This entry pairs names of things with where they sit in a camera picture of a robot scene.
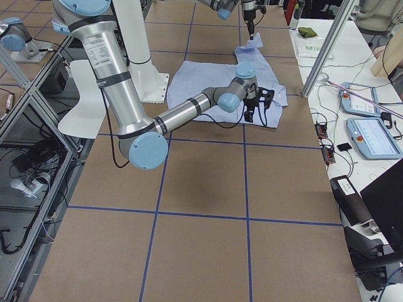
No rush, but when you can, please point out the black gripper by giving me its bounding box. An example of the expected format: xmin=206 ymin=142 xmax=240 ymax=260
xmin=244 ymin=87 xmax=259 ymax=123
xmin=242 ymin=9 xmax=256 ymax=40

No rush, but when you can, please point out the light blue striped shirt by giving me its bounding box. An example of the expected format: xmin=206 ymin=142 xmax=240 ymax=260
xmin=167 ymin=34 xmax=288 ymax=128

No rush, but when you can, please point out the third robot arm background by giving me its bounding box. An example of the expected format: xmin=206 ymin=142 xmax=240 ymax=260
xmin=1 ymin=17 xmax=53 ymax=63

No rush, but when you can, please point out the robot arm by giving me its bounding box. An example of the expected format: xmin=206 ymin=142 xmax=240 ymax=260
xmin=198 ymin=0 xmax=258 ymax=40
xmin=52 ymin=1 xmax=261 ymax=170

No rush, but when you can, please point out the green cloth pouch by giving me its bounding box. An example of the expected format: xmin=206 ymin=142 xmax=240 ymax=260
xmin=298 ymin=27 xmax=318 ymax=38

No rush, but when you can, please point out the clear plastic MINI bag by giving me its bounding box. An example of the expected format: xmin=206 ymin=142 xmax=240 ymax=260
xmin=295 ymin=33 xmax=325 ymax=58

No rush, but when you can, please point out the orange circuit board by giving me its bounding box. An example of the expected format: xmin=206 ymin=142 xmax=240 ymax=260
xmin=314 ymin=123 xmax=328 ymax=139

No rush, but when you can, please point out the reacher grabber stick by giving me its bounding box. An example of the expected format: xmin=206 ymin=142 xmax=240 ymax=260
xmin=319 ymin=76 xmax=402 ymax=119

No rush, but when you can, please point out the small black phone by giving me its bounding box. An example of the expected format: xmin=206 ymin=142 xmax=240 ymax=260
xmin=337 ymin=143 xmax=353 ymax=152

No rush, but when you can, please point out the upper teach pendant tablet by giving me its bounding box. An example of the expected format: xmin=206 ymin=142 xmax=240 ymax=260
xmin=339 ymin=82 xmax=381 ymax=118

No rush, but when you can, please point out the teach pendant tablet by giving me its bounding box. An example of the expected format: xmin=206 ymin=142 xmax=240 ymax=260
xmin=339 ymin=82 xmax=381 ymax=118
xmin=346 ymin=117 xmax=402 ymax=160

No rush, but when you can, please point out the lower teach pendant tablet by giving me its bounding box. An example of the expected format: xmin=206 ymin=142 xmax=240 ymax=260
xmin=346 ymin=117 xmax=402 ymax=160

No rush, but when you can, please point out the seated person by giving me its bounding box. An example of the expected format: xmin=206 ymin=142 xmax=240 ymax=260
xmin=373 ymin=45 xmax=392 ymax=60

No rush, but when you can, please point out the black laptop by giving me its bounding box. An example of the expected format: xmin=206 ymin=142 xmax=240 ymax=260
xmin=360 ymin=160 xmax=402 ymax=250

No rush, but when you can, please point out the white plastic chair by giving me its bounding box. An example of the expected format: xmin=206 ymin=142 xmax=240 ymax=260
xmin=58 ymin=60 xmax=108 ymax=139

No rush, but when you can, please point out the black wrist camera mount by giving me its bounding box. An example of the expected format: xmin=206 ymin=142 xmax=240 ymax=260
xmin=257 ymin=87 xmax=275 ymax=109

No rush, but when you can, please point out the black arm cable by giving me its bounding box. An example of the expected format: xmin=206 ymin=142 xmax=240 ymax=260
xmin=102 ymin=87 xmax=271 ymax=169

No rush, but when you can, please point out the aluminium frame post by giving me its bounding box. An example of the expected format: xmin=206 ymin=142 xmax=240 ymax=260
xmin=302 ymin=0 xmax=359 ymax=98

